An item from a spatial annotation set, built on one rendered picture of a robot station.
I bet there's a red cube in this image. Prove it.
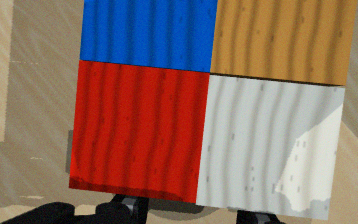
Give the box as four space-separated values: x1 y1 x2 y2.
69 60 210 203

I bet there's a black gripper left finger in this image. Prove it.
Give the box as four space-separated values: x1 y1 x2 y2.
0 194 149 224

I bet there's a white cube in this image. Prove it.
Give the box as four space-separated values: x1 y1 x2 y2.
196 75 345 220

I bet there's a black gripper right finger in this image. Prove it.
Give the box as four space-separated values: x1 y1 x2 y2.
236 210 286 224

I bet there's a blue cube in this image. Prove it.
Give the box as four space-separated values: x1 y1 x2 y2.
79 0 218 73

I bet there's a brown wood-grain cube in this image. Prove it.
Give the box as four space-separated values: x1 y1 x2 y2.
210 0 357 87

